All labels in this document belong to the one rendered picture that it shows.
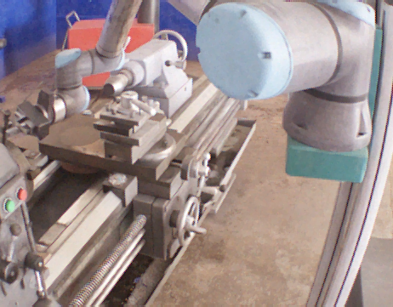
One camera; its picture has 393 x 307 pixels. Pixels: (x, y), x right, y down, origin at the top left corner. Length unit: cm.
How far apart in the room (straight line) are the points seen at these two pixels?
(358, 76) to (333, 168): 18
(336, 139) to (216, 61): 26
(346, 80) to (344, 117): 7
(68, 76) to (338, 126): 95
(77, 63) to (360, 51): 98
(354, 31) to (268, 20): 20
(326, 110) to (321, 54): 15
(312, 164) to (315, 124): 7
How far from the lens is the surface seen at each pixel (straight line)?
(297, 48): 69
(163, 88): 242
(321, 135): 84
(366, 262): 163
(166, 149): 193
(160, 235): 195
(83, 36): 475
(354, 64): 82
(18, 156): 147
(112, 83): 213
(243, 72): 68
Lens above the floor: 185
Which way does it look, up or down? 27 degrees down
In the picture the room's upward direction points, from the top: 2 degrees clockwise
